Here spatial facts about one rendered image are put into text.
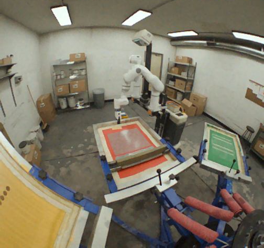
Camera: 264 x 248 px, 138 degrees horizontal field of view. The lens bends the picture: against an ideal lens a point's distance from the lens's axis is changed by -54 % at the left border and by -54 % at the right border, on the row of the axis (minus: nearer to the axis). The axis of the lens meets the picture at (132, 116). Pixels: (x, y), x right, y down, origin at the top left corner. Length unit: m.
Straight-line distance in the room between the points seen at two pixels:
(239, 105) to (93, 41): 5.37
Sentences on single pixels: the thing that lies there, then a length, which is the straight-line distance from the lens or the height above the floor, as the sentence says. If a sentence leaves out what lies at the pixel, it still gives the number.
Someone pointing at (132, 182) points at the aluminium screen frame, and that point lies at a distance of 0.74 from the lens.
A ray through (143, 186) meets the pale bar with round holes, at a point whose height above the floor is 1.04.
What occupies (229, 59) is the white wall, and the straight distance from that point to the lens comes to 4.38.
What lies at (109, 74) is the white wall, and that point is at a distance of 4.26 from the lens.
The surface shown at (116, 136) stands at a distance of 1.09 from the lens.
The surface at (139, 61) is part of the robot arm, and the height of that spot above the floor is 1.65.
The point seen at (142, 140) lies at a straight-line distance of 1.06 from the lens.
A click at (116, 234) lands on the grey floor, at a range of 1.66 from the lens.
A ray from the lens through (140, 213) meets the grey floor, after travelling 1.69.
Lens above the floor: 1.65
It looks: 29 degrees down
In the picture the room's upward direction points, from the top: 3 degrees clockwise
